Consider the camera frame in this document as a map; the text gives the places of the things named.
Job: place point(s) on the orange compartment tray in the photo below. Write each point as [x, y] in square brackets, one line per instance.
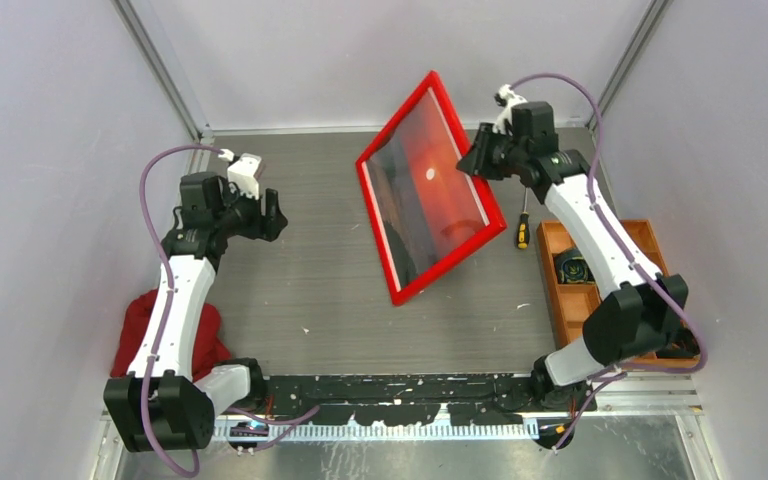
[571, 304]

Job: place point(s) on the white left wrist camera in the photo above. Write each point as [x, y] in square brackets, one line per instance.
[243, 170]

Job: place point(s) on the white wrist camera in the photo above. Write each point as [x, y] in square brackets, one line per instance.
[507, 99]
[243, 170]

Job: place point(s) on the white slotted cable duct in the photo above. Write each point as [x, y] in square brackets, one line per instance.
[430, 432]

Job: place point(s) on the sunset photo print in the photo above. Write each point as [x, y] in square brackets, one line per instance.
[423, 205]

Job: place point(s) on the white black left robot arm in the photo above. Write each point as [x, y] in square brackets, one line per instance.
[159, 401]

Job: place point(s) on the blue yellow rolled tie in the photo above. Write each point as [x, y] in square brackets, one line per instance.
[571, 267]

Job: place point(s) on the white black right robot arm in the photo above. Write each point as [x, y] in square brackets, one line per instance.
[636, 314]

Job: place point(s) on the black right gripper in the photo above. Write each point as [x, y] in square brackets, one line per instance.
[476, 162]

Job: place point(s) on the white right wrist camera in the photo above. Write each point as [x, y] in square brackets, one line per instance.
[507, 99]

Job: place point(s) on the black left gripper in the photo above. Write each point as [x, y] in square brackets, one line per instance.
[268, 226]

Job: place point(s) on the black yellow screwdriver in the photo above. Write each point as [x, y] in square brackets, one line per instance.
[523, 236]

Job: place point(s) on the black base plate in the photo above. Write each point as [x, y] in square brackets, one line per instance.
[410, 399]

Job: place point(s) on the red cloth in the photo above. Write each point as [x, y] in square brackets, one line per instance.
[208, 350]

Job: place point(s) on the red picture frame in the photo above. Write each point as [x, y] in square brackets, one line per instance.
[496, 218]

